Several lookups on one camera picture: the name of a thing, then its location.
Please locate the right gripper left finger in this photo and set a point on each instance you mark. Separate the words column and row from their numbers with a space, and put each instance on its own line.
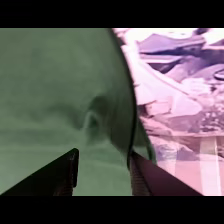
column 56, row 176

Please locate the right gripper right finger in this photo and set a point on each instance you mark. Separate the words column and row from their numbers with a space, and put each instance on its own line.
column 156, row 181

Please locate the green garment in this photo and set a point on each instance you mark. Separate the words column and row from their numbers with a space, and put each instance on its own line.
column 50, row 93

